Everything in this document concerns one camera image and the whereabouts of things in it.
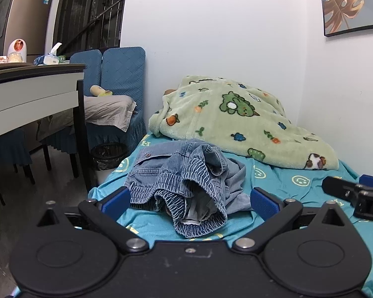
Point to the white and black table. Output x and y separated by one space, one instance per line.
25 90

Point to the clear snack bag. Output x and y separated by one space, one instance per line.
14 57

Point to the trash bin with black bag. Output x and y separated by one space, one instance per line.
107 156

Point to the brown object under blanket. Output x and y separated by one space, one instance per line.
169 92

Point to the champagne refrigerator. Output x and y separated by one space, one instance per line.
26 21

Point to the dark window grille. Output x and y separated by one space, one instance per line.
87 6

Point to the grey cloth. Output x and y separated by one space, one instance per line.
108 108

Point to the striped denim garment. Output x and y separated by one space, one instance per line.
189 173

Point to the white round-faced device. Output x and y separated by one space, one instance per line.
17 49

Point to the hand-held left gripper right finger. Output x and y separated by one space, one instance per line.
264 204

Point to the green cartoon printed blanket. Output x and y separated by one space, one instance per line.
236 121

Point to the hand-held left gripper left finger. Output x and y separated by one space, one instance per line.
116 201

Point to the teal printed bed sheet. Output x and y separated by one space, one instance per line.
283 181

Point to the tissue pack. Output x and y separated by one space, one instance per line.
51 57

